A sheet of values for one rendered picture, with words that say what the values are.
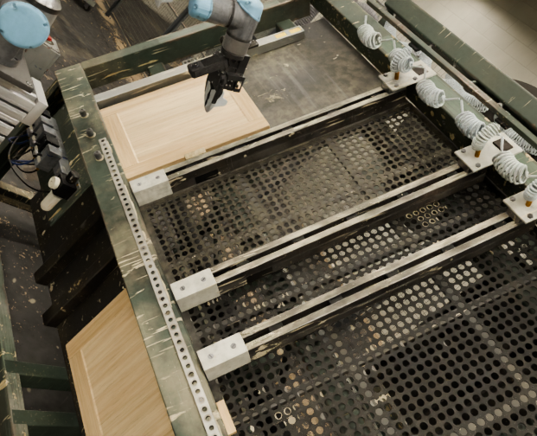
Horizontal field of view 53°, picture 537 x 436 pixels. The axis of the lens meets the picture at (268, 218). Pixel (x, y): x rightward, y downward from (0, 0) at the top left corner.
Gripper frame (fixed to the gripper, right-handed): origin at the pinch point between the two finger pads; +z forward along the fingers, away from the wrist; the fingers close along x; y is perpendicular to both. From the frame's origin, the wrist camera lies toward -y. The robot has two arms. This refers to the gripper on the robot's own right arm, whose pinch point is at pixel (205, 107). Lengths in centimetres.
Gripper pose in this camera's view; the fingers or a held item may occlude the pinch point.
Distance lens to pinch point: 170.3
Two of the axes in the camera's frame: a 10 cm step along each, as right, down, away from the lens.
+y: 8.3, -0.2, 5.6
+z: -3.8, 7.2, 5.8
